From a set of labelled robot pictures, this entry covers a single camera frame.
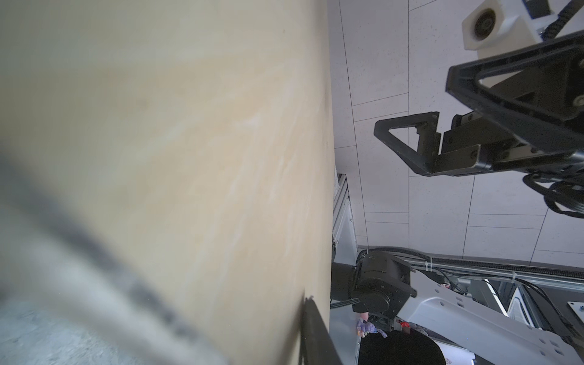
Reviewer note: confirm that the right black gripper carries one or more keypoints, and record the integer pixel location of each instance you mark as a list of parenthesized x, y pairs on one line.
[(497, 141)]

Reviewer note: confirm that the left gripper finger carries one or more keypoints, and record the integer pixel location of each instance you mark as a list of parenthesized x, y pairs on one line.
[(317, 347)]

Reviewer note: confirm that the plywood board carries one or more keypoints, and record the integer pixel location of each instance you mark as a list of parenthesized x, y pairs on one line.
[(167, 171)]

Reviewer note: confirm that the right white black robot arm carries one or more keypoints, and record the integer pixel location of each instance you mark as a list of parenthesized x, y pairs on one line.
[(485, 332)]

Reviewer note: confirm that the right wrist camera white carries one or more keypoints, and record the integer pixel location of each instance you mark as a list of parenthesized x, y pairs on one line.
[(497, 27)]

